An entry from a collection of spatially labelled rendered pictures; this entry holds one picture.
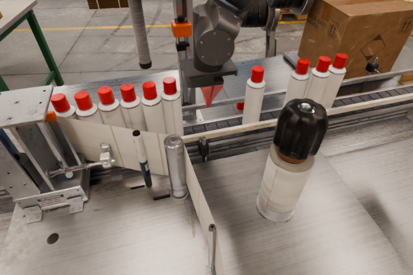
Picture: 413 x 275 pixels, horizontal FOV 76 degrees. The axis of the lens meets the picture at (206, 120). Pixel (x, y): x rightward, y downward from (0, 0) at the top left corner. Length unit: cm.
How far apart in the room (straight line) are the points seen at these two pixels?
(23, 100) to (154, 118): 28
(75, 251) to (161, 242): 18
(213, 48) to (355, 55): 85
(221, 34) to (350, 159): 64
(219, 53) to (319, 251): 46
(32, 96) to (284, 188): 52
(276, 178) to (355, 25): 71
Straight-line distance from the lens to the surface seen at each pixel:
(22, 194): 71
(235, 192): 68
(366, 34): 116
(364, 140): 100
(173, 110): 70
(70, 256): 67
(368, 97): 111
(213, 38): 39
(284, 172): 52
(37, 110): 57
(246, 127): 79
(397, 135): 108
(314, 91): 86
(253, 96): 75
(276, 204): 61
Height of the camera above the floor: 145
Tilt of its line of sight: 42 degrees down
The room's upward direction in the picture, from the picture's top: straight up
